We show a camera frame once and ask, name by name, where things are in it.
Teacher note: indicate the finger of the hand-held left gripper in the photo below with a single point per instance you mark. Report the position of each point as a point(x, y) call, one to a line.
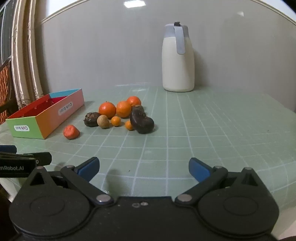
point(42, 158)
point(7, 149)

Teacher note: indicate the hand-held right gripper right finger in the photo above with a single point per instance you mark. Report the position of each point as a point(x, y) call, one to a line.
point(198, 170)

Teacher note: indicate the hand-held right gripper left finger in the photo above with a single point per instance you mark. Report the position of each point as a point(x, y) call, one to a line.
point(89, 167)

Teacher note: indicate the small reddish tangerine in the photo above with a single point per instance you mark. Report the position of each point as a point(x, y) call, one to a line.
point(71, 132)

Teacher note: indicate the colourful cardboard box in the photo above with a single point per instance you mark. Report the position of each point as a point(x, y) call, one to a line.
point(46, 115)

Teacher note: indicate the dark brown water chestnut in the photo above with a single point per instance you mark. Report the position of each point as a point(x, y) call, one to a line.
point(91, 119)

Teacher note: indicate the large orange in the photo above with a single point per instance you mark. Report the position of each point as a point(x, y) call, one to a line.
point(107, 110)
point(134, 101)
point(123, 109)

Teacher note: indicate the dark brown curved tuber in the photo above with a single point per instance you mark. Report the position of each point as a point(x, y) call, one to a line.
point(141, 122)

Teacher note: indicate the tan round longan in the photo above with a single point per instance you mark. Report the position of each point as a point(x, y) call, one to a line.
point(103, 121)

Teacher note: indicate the small kumquat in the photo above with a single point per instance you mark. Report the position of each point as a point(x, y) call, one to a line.
point(115, 121)
point(128, 125)

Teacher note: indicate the wooden chair with orange cushion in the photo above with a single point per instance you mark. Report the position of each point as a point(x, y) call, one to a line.
point(4, 83)

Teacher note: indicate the beige satin curtain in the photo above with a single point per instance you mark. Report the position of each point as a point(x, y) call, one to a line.
point(20, 58)

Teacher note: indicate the cream thermos jug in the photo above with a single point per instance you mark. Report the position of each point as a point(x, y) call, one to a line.
point(178, 67)

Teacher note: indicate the window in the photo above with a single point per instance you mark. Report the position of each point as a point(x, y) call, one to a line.
point(5, 30)

